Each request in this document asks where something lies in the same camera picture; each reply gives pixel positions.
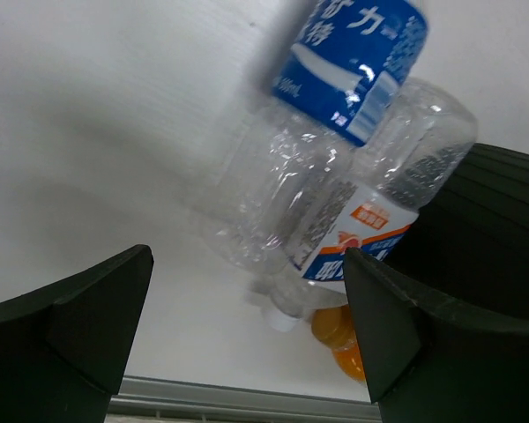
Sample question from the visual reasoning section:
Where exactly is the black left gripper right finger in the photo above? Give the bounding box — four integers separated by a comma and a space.
343, 248, 529, 422

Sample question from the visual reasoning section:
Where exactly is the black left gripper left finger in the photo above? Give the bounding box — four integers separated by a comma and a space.
0, 245, 153, 422

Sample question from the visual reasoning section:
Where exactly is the blue label plastic bottle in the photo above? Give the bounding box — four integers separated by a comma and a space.
211, 0, 431, 332

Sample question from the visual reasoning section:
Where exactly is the black plastic waste bin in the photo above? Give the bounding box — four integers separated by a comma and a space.
385, 144, 529, 321

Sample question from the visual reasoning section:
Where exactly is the orange juice bottle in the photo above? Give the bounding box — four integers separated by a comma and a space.
311, 305, 366, 383

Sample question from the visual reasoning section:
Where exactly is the orange white label clear bottle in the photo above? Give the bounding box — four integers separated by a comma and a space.
271, 78, 478, 315

